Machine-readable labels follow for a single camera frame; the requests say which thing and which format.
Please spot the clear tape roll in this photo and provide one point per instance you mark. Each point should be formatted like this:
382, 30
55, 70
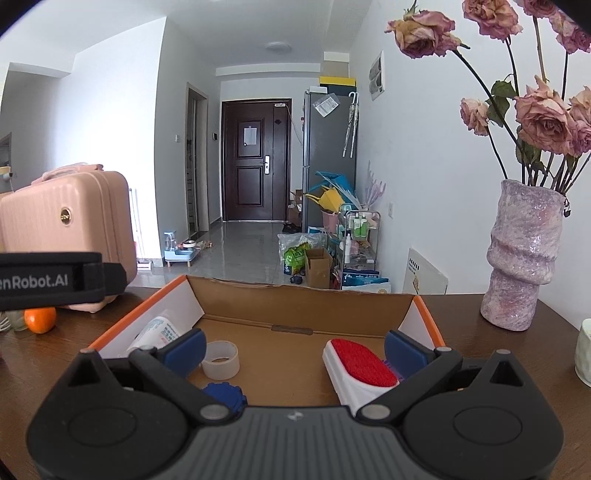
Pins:
220, 367

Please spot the grey refrigerator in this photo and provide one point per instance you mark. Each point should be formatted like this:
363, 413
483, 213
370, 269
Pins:
328, 152

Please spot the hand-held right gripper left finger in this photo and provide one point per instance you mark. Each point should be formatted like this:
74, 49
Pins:
187, 351

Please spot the red lint brush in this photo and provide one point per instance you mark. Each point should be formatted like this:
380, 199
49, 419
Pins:
360, 360

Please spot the green plastic bag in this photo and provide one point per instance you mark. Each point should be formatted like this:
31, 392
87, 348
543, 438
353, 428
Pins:
298, 258

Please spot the pale purple dried grass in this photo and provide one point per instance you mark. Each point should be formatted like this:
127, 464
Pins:
374, 187

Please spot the white folded umbrellas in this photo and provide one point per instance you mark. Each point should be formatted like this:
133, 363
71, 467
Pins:
351, 124

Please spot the dried pink roses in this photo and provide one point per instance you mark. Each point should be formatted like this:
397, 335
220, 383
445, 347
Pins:
545, 120

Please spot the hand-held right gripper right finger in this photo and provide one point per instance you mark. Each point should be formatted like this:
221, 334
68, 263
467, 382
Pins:
406, 351

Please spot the metal trolley cart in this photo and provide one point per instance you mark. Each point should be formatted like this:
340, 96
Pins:
360, 249

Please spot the pink bucket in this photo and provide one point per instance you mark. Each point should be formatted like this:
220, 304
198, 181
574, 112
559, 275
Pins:
331, 220

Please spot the orange fruit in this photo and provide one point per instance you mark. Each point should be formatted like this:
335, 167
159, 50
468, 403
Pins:
40, 321

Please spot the blue white carton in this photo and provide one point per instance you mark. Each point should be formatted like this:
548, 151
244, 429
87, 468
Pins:
364, 281

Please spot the white wall panel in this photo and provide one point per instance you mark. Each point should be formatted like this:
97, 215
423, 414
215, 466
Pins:
376, 76

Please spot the white cup with spoon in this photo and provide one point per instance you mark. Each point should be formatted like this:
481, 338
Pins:
584, 355

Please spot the small brown carton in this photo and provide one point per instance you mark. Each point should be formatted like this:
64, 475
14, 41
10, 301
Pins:
318, 270

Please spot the red cardboard box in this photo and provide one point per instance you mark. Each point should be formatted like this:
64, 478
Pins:
286, 364

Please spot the pink suitcase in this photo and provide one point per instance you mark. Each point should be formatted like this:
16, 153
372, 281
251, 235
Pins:
69, 217

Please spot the yellow watering can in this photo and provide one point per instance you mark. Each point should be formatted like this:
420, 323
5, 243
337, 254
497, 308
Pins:
330, 198

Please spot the yellow box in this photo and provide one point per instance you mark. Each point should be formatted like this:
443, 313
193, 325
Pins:
339, 87

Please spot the blue pet feeder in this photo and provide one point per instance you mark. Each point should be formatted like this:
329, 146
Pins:
178, 254

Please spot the round ceiling lamp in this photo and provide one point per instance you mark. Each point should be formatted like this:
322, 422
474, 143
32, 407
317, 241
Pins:
278, 46

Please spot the white board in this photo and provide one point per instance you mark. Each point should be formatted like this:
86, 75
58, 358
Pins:
427, 274

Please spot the dark brown door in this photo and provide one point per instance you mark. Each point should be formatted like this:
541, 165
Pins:
256, 161

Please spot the blue folding frame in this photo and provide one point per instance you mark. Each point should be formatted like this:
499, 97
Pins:
344, 182

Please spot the purple textured vase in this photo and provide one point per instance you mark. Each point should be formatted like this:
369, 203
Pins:
521, 258

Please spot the blue ridged disc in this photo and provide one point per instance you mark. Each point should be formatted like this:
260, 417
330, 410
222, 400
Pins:
224, 398

